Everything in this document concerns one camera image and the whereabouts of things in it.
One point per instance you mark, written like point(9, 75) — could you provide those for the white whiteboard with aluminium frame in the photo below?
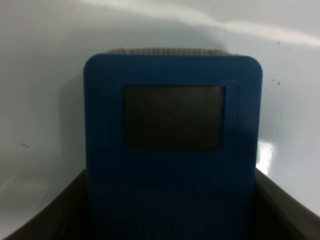
point(44, 45)

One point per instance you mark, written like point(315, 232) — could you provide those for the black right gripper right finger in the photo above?
point(278, 216)

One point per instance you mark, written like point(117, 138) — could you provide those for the blue board eraser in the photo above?
point(171, 145)

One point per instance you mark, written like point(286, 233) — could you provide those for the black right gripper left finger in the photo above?
point(65, 218)

